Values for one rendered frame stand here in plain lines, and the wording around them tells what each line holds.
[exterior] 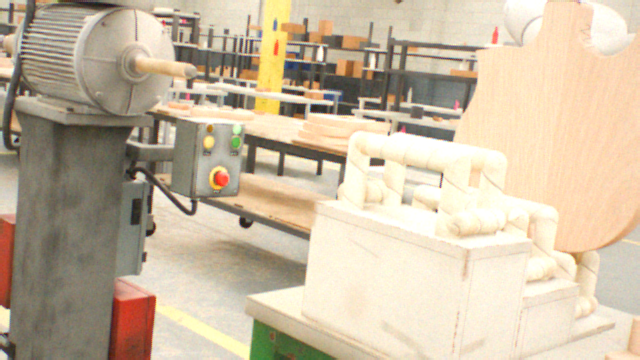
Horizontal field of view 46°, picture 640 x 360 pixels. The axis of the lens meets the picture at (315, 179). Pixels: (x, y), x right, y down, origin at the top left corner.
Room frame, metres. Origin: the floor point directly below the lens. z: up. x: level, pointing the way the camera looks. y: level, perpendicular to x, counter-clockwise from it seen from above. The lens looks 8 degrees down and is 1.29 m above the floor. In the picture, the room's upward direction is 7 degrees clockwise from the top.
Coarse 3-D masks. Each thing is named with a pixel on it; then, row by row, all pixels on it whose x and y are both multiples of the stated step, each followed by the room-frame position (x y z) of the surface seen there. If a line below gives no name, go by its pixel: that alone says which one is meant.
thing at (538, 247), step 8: (536, 224) 1.10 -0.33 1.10; (544, 224) 1.09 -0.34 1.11; (552, 224) 1.09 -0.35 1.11; (536, 232) 1.10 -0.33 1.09; (544, 232) 1.09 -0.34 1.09; (552, 232) 1.09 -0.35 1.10; (536, 240) 1.09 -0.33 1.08; (544, 240) 1.09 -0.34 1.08; (552, 240) 1.09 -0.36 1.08; (536, 248) 1.09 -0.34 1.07; (544, 248) 1.09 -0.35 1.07; (552, 248) 1.09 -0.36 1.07; (536, 256) 1.09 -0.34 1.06; (544, 256) 1.09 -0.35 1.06
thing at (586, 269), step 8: (584, 264) 1.20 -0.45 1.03; (592, 264) 1.20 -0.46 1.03; (576, 272) 1.22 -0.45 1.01; (584, 272) 1.20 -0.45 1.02; (592, 272) 1.20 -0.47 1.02; (576, 280) 1.21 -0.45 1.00; (584, 280) 1.20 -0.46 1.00; (592, 280) 1.20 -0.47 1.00; (584, 288) 1.20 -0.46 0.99; (592, 288) 1.20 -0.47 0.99; (592, 296) 1.20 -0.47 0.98
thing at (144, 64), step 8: (144, 64) 1.71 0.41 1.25; (152, 64) 1.69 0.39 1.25; (160, 64) 1.67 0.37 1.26; (168, 64) 1.65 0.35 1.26; (176, 64) 1.64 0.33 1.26; (184, 64) 1.62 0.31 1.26; (152, 72) 1.70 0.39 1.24; (160, 72) 1.68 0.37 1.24; (168, 72) 1.65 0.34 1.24; (176, 72) 1.63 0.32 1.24
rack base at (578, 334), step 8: (576, 320) 1.18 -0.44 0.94; (584, 320) 1.18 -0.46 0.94; (592, 320) 1.19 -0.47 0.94; (600, 320) 1.19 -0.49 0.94; (608, 320) 1.20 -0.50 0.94; (576, 328) 1.13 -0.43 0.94; (584, 328) 1.14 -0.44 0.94; (592, 328) 1.14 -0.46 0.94; (600, 328) 1.16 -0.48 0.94; (608, 328) 1.18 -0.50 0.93; (576, 336) 1.10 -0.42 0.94; (584, 336) 1.12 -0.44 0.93
